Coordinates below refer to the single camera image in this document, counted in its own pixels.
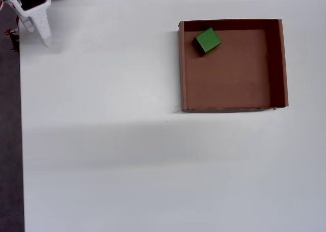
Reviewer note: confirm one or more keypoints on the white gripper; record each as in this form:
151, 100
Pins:
34, 12

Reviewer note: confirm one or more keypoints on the green cube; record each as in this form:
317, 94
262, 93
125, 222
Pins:
208, 40

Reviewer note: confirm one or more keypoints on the brown cardboard box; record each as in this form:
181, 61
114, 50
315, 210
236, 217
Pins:
229, 76

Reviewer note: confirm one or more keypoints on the controller circuit board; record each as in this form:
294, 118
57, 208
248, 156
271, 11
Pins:
12, 41

